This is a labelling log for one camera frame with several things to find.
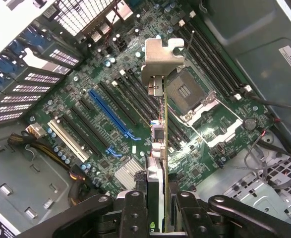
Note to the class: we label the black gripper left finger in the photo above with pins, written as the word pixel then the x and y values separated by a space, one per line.
pixel 135 215

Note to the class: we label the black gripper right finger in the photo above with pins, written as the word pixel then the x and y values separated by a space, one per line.
pixel 192 215

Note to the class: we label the silver finned chipset heatsink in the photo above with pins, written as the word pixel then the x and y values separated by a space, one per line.
pixel 126 173

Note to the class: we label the silver disk bay cage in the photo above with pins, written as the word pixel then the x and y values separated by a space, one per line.
pixel 254 198

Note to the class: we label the metal socket cover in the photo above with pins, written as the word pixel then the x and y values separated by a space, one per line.
pixel 224 134

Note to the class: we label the long black expansion slot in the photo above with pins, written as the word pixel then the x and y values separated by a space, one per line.
pixel 89 127
pixel 118 102
pixel 80 136

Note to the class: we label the white expansion slot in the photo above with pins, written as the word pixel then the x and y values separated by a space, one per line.
pixel 68 141

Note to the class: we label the blue expansion slot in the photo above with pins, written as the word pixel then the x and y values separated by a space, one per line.
pixel 110 113

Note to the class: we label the round coin battery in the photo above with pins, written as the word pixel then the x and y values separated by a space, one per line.
pixel 250 124

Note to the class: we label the short black expansion slot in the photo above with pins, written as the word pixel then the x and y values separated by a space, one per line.
pixel 85 105

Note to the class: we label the CPU socket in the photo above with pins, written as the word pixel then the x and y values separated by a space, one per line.
pixel 190 91

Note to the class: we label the white power connector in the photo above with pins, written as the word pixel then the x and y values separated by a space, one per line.
pixel 37 130

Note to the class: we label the green motherboard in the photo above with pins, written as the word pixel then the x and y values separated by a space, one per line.
pixel 140 42

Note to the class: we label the thin metal locking lever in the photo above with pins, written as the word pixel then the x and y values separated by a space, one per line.
pixel 191 39

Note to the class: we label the black open PC case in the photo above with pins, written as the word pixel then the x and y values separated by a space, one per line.
pixel 247 29

